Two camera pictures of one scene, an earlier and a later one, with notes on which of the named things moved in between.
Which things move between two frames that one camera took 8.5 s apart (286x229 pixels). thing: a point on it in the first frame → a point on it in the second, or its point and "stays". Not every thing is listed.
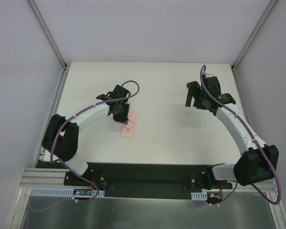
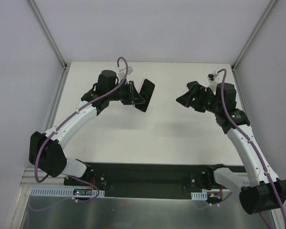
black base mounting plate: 142,180 stays
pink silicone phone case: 129,130 → 146,91
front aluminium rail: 34,177 stays
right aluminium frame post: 253,35 stays
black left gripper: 121,116 → 130,93
